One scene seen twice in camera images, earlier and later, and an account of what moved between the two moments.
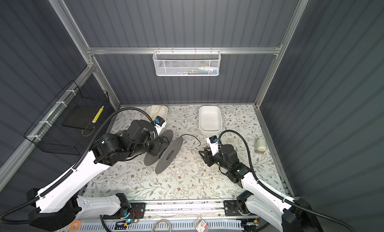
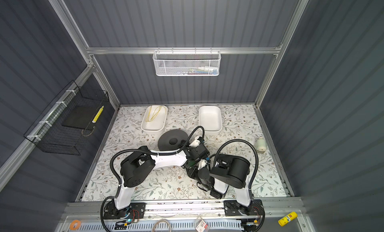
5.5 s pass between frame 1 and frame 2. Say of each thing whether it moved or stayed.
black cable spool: moved
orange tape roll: stayed
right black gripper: moved
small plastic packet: stayed
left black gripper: moved
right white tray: stayed
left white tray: stayed
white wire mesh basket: stayed
